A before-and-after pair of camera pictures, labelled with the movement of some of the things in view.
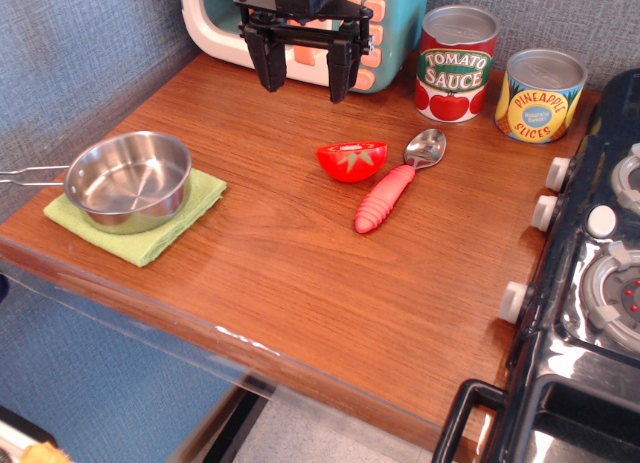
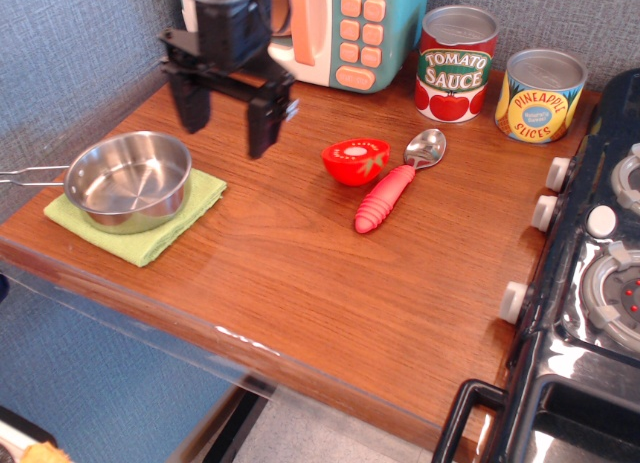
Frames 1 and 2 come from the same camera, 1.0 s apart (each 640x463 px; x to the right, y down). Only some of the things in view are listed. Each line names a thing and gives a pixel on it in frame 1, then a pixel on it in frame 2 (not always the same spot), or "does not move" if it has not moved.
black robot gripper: x=305 y=14 → x=230 y=45
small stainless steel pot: x=127 y=182 does not move
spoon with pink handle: x=422 y=149 does not move
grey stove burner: x=625 y=178 does not move
